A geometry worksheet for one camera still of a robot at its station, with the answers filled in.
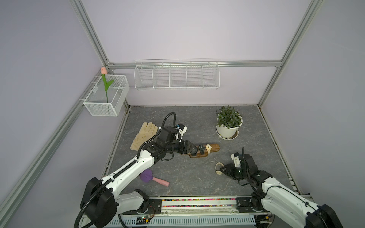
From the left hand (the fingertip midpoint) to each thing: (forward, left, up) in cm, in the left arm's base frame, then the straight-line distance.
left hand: (191, 146), depth 77 cm
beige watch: (-10, -16, -16) cm, 24 cm away
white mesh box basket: (+29, +47, +13) cm, 57 cm away
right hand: (-8, -18, -16) cm, 25 cm away
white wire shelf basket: (+50, +6, +12) cm, 52 cm away
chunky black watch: (+2, -2, -9) cm, 9 cm away
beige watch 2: (+3, -11, -9) cm, 15 cm away
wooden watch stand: (+3, -15, -10) cm, 18 cm away
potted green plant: (+16, -25, -1) cm, 30 cm away
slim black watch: (+3, -7, -9) cm, 12 cm away
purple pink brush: (-9, +27, -16) cm, 33 cm away
